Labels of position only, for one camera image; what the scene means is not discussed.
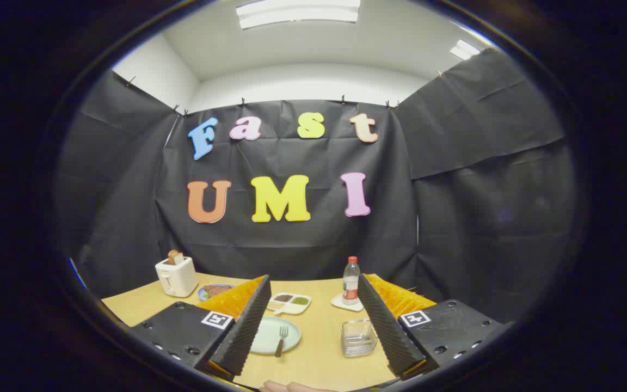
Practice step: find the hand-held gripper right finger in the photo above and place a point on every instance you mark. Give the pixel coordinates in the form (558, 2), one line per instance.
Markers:
(389, 332)

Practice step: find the clear bottle with red cap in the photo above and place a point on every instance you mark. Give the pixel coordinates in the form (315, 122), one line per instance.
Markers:
(351, 286)

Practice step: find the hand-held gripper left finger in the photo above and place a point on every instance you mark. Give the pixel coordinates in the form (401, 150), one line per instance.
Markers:
(248, 332)

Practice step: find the white square coaster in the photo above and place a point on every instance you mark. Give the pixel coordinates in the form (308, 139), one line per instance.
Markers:
(339, 302)

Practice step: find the small ceiling light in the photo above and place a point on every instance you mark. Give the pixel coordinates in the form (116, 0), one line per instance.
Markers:
(465, 49)

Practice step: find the black backdrop cloth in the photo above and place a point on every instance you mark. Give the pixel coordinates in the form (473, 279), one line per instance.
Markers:
(292, 239)

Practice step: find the white divided dish with beans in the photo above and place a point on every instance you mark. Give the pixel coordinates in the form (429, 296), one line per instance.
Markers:
(292, 307)

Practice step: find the long ceiling light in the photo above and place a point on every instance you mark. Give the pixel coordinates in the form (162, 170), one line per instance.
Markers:
(297, 13)

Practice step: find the blue plate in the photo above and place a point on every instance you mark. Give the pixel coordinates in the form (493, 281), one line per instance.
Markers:
(201, 294)

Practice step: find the toast slice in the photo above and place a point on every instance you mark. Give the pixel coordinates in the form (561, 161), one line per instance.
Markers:
(174, 257)

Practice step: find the meat with vegetables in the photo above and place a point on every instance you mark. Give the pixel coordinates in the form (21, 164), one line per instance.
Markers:
(216, 291)

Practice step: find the pale green plate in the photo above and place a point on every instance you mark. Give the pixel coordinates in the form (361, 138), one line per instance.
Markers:
(270, 332)

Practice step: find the cream toaster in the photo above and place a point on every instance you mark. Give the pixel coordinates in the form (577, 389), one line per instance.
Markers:
(180, 277)

